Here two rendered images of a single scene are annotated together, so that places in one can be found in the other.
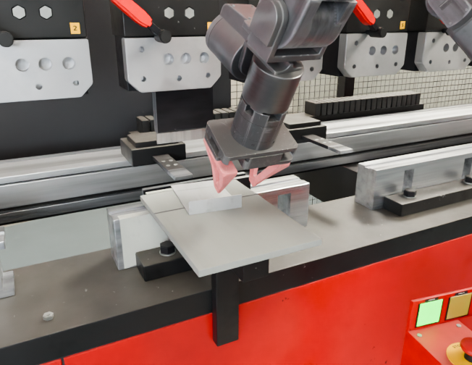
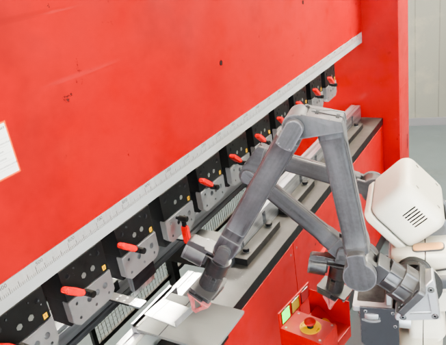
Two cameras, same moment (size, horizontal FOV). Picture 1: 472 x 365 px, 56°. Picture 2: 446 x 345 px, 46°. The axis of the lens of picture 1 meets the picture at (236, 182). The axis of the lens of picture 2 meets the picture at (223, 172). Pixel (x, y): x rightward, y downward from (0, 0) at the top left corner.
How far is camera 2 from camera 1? 1.02 m
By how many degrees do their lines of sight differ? 28
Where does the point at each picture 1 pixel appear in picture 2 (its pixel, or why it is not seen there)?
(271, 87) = (224, 270)
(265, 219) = (212, 312)
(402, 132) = not seen: hidden behind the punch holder
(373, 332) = (258, 335)
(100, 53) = not seen: hidden behind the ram
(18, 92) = (90, 312)
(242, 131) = (210, 287)
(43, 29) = (93, 276)
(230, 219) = (197, 320)
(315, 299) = (232, 334)
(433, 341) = (292, 327)
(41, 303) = not seen: outside the picture
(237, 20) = (198, 247)
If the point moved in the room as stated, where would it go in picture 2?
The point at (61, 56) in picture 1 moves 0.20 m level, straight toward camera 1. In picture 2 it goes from (102, 284) to (159, 304)
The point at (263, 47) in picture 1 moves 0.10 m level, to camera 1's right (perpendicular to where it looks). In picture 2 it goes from (221, 261) to (253, 246)
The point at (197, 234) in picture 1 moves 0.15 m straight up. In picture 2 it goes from (192, 335) to (182, 291)
